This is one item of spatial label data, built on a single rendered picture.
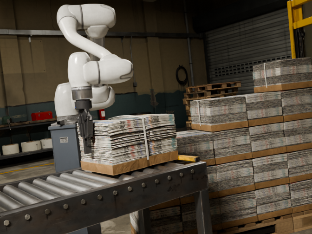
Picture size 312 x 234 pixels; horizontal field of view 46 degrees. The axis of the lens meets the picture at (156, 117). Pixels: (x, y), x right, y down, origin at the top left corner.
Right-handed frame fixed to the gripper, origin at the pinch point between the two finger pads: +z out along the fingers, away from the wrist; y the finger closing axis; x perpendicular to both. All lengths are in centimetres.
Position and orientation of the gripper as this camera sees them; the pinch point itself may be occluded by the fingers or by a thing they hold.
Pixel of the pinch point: (87, 146)
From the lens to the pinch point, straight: 166.3
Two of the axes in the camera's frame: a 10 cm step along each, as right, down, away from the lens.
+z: 0.9, 9.9, 0.5
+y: -5.9, 0.2, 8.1
